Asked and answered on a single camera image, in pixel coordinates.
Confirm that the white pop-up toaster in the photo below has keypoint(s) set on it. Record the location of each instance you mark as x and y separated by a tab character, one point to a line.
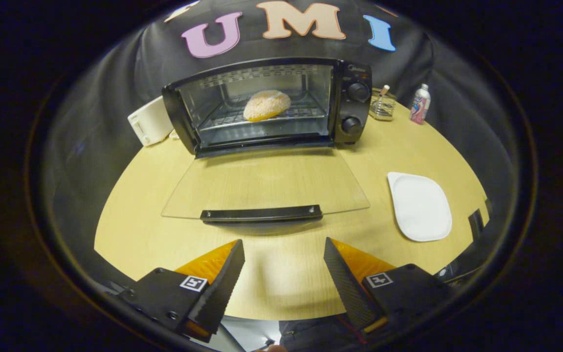
149	122

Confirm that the small white brown-tipped item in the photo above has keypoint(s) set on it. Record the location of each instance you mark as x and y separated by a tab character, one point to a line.
384	91

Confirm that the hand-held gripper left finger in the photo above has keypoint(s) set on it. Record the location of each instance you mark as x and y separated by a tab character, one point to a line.
218	293

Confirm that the white plate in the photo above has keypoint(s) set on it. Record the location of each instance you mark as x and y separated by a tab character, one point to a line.
421	205

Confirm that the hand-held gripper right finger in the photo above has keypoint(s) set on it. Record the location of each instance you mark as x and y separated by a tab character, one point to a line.
347	288

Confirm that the round sugared bread bun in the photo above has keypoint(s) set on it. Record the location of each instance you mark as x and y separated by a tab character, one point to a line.
267	105

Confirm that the person's dark trousers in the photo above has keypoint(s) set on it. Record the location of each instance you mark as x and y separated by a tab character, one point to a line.
311	335

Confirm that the white pink drink bottle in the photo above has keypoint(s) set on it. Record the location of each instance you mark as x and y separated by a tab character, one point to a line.
420	105

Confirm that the black backdrop cloth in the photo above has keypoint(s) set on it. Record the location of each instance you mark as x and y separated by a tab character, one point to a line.
115	98

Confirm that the black toaster oven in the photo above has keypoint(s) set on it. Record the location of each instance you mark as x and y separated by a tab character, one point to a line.
355	108

